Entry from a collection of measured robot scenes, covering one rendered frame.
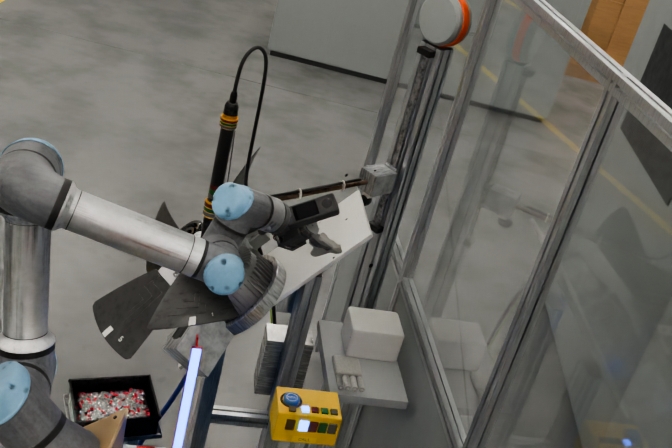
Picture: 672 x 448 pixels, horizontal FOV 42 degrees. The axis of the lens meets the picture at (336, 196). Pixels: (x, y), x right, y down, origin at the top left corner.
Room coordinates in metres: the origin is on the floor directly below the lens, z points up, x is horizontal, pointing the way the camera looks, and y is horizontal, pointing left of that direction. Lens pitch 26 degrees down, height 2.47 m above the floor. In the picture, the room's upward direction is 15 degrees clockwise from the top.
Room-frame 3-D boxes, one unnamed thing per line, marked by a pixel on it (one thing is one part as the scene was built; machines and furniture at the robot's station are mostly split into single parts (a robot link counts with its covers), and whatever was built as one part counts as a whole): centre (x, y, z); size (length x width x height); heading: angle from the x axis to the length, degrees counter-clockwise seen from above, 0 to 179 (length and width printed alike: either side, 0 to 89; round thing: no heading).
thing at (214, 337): (1.94, 0.26, 0.98); 0.20 x 0.16 x 0.20; 103
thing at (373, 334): (2.30, -0.22, 0.91); 0.17 x 0.16 x 0.11; 103
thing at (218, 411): (2.17, 0.12, 0.56); 0.19 x 0.04 x 0.04; 103
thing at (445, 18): (2.52, -0.18, 1.88); 0.17 x 0.15 x 0.16; 13
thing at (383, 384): (2.22, -0.21, 0.84); 0.36 x 0.24 x 0.03; 13
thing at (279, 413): (1.70, -0.07, 1.02); 0.16 x 0.10 x 0.11; 103
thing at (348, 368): (2.12, -0.17, 0.87); 0.15 x 0.09 x 0.02; 14
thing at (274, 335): (2.28, 0.03, 0.73); 0.15 x 0.09 x 0.22; 103
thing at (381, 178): (2.45, -0.11, 1.36); 0.10 x 0.07 x 0.08; 138
